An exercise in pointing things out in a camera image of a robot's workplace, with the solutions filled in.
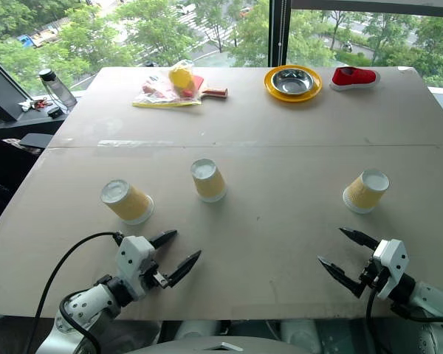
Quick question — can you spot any clear water bottle black lid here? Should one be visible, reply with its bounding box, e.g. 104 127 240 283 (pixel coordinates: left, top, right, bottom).
38 68 78 109

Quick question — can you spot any yellow ribbed paper cup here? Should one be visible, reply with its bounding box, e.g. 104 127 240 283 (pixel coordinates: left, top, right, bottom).
341 168 391 215
190 158 228 204
100 178 157 226

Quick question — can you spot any red table tennis paddle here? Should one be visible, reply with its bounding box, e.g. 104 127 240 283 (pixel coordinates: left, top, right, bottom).
200 86 229 101

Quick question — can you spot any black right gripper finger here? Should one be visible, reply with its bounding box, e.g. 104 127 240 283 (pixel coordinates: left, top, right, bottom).
338 226 380 253
317 256 364 299

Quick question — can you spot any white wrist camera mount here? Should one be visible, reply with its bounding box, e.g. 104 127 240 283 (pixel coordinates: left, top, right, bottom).
116 235 158 300
371 238 409 300

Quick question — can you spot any dark monitor screen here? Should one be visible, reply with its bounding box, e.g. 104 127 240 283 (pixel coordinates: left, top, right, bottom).
0 49 33 123

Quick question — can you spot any red canvas shoe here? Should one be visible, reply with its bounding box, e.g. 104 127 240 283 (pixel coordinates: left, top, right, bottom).
329 66 382 92

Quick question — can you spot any clear plastic bag with toys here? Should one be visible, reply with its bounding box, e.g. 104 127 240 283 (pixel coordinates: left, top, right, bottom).
131 59 205 109

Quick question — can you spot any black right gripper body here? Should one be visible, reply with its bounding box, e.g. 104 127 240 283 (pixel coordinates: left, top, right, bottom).
358 257 391 292

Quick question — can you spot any stainless steel bowl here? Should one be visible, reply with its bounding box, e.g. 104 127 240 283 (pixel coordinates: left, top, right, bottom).
271 68 315 95

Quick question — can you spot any bunch of keys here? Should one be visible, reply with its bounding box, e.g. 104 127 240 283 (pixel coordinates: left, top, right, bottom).
17 97 49 112

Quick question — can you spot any yellow plastic plate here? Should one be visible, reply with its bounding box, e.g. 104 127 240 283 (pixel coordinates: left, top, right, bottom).
263 64 323 103

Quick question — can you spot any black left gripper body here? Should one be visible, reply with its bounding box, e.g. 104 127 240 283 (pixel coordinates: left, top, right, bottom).
142 257 171 292

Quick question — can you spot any dark flat tablet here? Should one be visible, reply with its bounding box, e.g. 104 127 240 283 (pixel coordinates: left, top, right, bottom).
19 132 55 149

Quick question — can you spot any dark window frame post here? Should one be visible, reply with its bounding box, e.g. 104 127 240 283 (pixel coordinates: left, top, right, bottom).
269 0 293 69

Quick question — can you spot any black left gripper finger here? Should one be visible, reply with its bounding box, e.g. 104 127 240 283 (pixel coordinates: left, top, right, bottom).
147 229 179 250
167 249 202 289

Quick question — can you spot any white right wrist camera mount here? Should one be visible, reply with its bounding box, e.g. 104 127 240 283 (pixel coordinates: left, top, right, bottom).
371 238 409 300

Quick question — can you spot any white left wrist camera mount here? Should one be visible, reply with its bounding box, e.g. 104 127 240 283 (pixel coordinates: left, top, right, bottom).
116 235 158 300

